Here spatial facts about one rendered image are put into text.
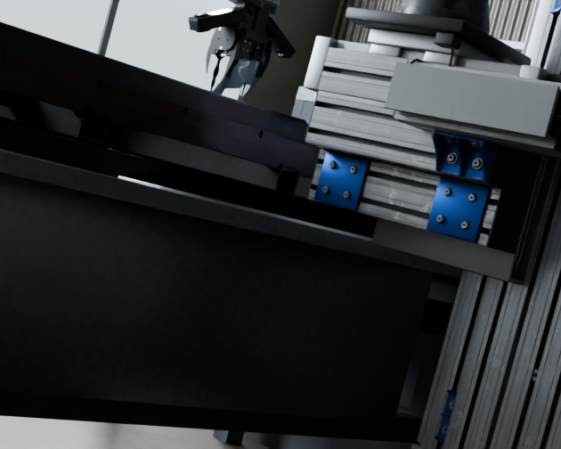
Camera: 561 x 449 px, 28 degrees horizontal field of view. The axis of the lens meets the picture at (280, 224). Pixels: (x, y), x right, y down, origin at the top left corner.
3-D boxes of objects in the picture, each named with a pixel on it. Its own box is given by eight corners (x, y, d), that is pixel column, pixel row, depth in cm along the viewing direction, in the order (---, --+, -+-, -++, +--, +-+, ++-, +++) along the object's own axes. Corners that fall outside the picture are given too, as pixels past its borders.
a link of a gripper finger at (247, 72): (227, 91, 254) (238, 51, 253) (247, 97, 258) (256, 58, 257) (235, 92, 251) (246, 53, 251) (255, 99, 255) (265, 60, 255)
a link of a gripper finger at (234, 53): (235, 79, 217) (247, 35, 217) (229, 77, 216) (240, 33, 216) (220, 77, 221) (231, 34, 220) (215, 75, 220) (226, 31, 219)
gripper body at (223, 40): (261, 66, 222) (277, 6, 221) (229, 53, 216) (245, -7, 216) (238, 62, 227) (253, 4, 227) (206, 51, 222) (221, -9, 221)
